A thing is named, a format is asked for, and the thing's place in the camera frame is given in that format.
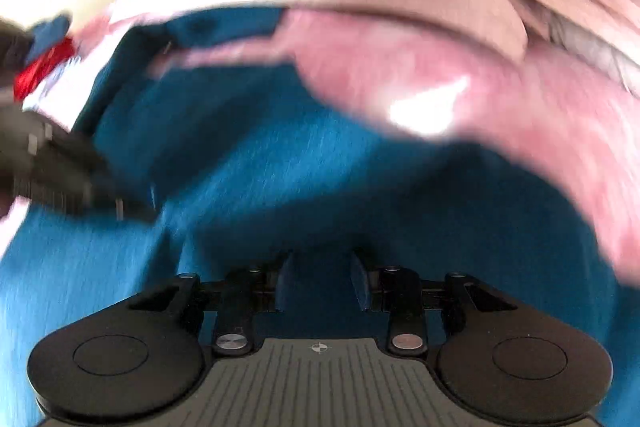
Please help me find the folded red garment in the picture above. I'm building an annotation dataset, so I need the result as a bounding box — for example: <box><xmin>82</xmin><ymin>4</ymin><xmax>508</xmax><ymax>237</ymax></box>
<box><xmin>13</xmin><ymin>37</ymin><xmax>76</xmax><ymax>102</ymax></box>

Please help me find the blue knit sweater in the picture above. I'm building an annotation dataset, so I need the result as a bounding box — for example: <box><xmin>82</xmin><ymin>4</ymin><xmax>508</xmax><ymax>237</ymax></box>
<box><xmin>1</xmin><ymin>9</ymin><xmax>639</xmax><ymax>426</ymax></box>

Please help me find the pink floral bed blanket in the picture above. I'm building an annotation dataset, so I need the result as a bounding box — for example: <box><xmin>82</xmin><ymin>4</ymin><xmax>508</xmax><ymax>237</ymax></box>
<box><xmin>149</xmin><ymin>8</ymin><xmax>639</xmax><ymax>285</ymax></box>

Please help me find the folded white garment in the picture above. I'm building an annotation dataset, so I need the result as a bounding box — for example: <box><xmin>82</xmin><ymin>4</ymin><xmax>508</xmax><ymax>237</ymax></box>
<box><xmin>22</xmin><ymin>58</ymin><xmax>94</xmax><ymax>130</ymax></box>

